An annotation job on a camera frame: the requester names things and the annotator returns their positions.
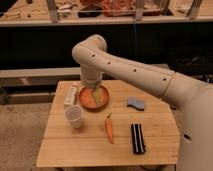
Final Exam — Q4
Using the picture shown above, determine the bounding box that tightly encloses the orange carrot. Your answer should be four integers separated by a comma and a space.
105, 113, 114, 144

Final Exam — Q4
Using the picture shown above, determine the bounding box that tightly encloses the orange plate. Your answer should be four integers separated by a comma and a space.
78, 85, 110, 110

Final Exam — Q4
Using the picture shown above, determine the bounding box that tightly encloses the black striped case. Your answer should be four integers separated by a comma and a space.
131, 124, 145, 154

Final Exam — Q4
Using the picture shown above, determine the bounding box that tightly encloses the hanging thin cable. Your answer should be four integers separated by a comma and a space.
132, 13, 138, 66

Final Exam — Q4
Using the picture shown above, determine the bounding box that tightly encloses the clear plastic cup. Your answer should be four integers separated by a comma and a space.
64, 105, 82, 128

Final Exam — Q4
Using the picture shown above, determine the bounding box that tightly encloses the wooden folding table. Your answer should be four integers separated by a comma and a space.
36, 80, 180, 168

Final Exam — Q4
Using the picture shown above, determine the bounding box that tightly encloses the blue sponge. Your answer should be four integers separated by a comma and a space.
127, 97, 145, 111

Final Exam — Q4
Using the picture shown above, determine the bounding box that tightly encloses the long wooden bench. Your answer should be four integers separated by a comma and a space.
0, 63, 170, 88

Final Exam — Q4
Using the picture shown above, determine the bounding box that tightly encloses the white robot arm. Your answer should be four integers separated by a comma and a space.
72, 34, 213, 171

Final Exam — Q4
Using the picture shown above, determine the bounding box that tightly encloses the white labelled bottle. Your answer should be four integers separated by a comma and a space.
64, 83, 78, 107

